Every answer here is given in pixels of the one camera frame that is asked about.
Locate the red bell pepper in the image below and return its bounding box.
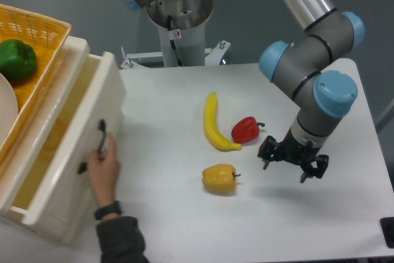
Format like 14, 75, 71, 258
231, 116, 265, 144

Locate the black wrist watch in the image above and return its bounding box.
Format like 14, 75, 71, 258
94, 200, 123, 221

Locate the yellow bell pepper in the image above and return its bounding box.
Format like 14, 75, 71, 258
201, 164, 242, 196

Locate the grey sleeved forearm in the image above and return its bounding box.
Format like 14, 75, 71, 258
96, 213, 149, 262

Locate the white drawer cabinet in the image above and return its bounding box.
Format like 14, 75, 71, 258
1, 36, 126, 244

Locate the black corner device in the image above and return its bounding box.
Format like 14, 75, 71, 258
380, 217, 394, 249

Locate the white round plate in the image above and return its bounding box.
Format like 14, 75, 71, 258
0, 75, 18, 145

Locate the green bell pepper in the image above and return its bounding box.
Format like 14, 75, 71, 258
1, 39, 37, 81

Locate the yellow woven basket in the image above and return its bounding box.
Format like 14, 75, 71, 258
1, 4, 71, 160

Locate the yellow banana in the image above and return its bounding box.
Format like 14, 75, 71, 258
203, 92, 242, 152

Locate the person's hand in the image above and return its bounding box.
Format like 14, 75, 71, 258
87, 132, 121, 208

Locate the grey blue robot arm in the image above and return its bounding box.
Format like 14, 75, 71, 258
125, 0, 365, 179

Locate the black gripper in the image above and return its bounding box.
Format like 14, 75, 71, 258
257, 130, 329, 184

